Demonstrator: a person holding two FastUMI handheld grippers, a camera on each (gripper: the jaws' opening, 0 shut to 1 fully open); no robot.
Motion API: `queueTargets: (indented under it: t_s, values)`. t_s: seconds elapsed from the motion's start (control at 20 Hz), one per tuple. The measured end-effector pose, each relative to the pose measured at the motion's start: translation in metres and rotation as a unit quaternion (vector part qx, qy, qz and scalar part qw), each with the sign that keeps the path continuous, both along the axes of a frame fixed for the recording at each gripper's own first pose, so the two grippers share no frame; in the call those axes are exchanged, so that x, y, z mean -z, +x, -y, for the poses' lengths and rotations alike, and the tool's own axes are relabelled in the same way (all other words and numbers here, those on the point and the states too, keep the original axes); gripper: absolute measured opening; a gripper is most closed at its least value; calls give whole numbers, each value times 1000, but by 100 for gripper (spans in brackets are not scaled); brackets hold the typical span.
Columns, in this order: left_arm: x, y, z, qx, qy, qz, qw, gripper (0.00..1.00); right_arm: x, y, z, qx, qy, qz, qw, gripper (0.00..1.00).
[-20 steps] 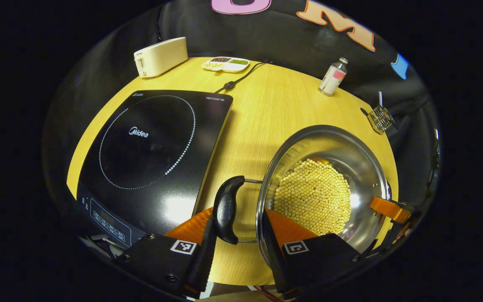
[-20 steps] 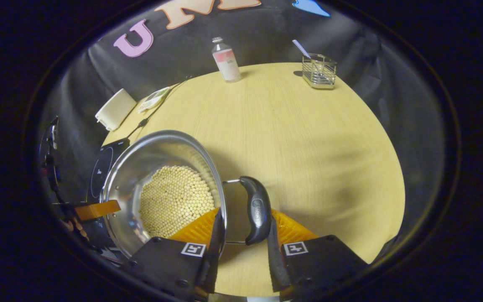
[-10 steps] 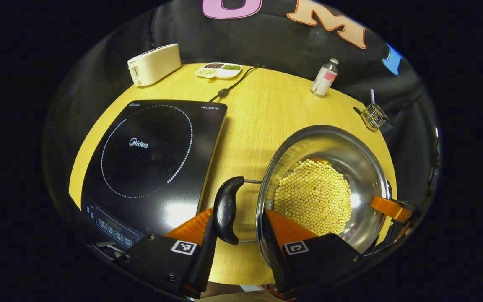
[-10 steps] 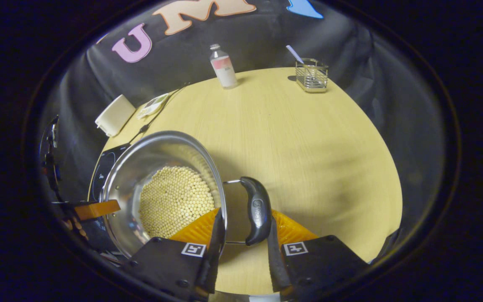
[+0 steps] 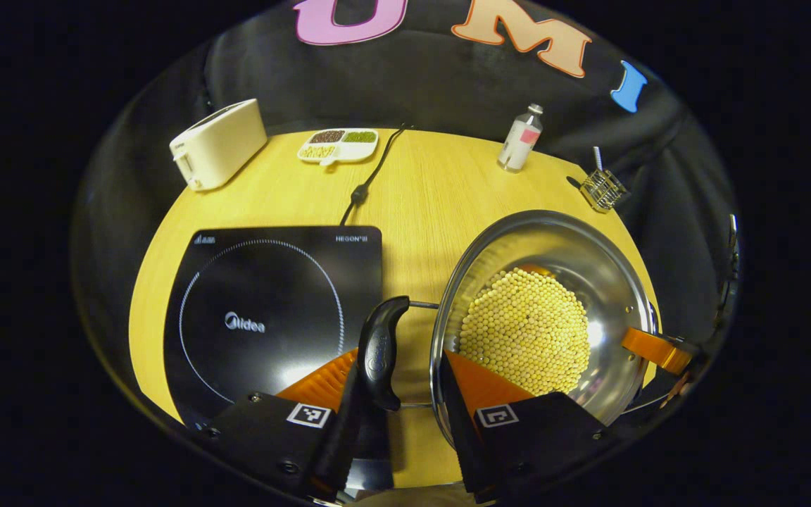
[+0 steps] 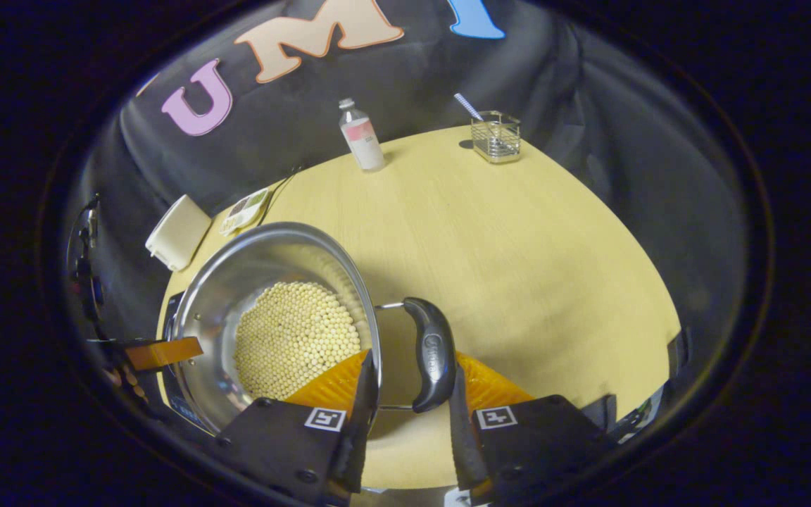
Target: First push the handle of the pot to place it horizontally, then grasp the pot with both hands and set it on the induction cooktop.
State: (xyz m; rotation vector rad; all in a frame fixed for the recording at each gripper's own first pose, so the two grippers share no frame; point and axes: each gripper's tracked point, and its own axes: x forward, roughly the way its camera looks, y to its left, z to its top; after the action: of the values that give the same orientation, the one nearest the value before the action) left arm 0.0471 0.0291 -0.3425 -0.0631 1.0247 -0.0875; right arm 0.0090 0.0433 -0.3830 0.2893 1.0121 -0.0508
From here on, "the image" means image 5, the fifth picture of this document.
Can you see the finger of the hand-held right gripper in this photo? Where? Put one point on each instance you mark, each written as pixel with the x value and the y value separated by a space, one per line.
pixel 655 348

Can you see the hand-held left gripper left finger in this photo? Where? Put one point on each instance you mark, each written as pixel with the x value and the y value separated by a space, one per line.
pixel 342 436

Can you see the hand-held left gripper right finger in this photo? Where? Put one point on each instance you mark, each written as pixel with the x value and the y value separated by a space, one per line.
pixel 462 436

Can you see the black induction cooktop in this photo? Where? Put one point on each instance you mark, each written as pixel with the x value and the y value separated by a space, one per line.
pixel 265 324

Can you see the pile of yellow soybeans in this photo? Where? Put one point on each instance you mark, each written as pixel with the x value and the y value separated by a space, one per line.
pixel 525 331

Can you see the white straw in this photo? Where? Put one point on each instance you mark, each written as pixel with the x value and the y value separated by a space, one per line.
pixel 598 158

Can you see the small clear bottle pink label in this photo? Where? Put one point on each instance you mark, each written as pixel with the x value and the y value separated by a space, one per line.
pixel 518 141

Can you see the white divided dish of beans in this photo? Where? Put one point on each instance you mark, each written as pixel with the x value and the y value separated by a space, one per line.
pixel 338 144

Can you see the white toaster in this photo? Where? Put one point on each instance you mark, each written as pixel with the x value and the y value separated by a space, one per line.
pixel 219 144

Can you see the black backdrop cloth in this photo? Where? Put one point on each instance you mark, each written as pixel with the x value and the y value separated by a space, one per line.
pixel 448 91

